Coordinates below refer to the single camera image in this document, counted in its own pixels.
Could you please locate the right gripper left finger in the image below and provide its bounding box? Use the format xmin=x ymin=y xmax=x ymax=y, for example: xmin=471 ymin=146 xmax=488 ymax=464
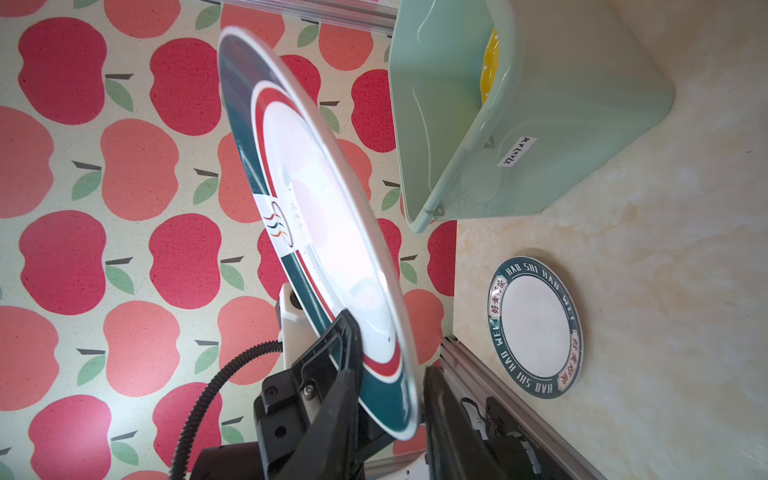
xmin=272 ymin=370 xmax=363 ymax=479

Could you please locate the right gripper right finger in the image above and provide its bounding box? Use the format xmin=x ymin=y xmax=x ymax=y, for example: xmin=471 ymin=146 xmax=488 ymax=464
xmin=423 ymin=366 xmax=507 ymax=480

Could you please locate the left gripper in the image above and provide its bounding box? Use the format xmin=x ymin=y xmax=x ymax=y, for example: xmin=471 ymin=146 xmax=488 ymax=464
xmin=254 ymin=309 xmax=394 ymax=479

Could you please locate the red and green ringed plate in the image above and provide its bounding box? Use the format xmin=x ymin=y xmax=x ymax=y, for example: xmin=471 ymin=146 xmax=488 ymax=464
xmin=218 ymin=27 xmax=422 ymax=440

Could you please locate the yellow polka dot plate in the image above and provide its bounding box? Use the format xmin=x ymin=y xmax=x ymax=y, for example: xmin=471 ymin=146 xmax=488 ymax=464
xmin=480 ymin=28 xmax=499 ymax=103

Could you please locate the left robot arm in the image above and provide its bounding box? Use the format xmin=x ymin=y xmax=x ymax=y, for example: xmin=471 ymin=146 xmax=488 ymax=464
xmin=169 ymin=310 xmax=394 ymax=479

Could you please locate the mint green plastic bin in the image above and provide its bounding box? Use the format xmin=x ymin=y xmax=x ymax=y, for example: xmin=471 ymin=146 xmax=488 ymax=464
xmin=389 ymin=1 xmax=674 ymax=233

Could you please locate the large green rim lettered plate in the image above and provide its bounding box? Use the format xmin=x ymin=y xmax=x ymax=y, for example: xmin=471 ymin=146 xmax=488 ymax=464
xmin=486 ymin=256 xmax=584 ymax=399

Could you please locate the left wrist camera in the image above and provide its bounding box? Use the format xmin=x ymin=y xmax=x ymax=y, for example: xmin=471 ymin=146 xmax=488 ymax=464
xmin=276 ymin=283 xmax=319 ymax=370

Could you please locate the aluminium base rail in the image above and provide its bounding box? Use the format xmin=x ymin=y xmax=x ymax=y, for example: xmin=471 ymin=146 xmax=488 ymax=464
xmin=440 ymin=336 xmax=604 ymax=479

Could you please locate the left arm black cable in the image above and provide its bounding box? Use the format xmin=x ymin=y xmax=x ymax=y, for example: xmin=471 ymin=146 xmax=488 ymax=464
xmin=169 ymin=340 xmax=284 ymax=480

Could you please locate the left aluminium frame post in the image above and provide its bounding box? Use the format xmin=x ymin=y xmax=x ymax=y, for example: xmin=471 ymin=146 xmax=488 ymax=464
xmin=225 ymin=0 xmax=400 ymax=34

